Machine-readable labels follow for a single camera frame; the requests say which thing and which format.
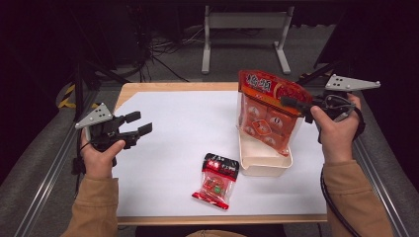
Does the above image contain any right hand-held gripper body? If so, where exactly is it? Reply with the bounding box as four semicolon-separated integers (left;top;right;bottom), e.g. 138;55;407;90
310;74;382;121

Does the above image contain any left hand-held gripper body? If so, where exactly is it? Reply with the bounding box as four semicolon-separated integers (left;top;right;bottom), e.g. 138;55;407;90
74;102;140;153

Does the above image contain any large orange seasoning packet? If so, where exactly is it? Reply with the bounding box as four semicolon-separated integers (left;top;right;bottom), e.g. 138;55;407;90
237;69;314;158

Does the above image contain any white plastic divided container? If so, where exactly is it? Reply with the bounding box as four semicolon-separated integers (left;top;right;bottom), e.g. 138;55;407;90
235;94;304;178

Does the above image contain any person's left hand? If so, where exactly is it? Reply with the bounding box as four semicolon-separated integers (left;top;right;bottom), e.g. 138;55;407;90
79;133;127;181

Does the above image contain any person's right hand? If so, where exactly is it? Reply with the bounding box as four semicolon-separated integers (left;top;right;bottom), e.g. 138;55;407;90
309;93;364;166

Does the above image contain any black tripod stand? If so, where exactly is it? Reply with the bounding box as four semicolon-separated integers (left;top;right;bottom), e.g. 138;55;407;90
296;57;359;90
67;57;131;122

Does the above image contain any white table mat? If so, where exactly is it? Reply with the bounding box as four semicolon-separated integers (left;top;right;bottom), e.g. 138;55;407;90
112;90;329;218

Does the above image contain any yellow black hazard tape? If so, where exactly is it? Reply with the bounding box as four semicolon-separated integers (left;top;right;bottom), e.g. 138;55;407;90
56;83;102;110

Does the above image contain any wooden table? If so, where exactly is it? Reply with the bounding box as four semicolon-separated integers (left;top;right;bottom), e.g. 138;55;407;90
113;81;329;227

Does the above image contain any small red black packet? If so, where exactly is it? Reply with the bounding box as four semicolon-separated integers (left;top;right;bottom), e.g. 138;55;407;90
191;152;241;211

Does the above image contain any white metal stand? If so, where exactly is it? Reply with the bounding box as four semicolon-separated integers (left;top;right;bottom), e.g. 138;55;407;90
201;4;295;76

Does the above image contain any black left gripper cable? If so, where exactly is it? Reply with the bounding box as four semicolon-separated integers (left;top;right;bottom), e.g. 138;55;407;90
70;130;92;198

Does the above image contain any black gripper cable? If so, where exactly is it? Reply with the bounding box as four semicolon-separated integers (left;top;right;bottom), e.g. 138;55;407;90
319;104;368;237
70;130;92;198

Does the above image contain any tangle of black floor cables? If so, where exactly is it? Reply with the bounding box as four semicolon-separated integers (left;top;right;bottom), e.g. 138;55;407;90
129;6;207;83

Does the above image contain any aluminium rail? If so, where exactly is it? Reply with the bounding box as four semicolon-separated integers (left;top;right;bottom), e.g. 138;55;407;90
13;88;102;237
352;88;411;237

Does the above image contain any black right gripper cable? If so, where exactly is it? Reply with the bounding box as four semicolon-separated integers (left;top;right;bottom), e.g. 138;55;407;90
319;104;368;237

